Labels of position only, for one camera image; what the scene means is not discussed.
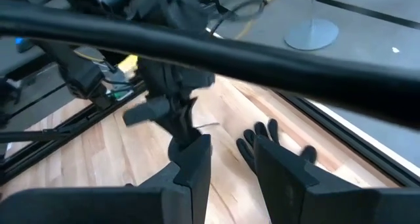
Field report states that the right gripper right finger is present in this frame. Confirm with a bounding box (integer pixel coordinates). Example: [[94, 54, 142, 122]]
[[254, 135, 420, 224]]

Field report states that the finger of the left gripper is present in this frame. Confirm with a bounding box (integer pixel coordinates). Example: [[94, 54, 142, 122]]
[[157, 97, 201, 143], [123, 96, 171, 126]]

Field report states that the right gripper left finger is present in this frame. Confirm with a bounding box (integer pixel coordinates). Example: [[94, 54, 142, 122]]
[[0, 133, 213, 224]]

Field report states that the white floor lamp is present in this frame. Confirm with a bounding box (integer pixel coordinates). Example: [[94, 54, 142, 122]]
[[283, 0, 340, 51]]

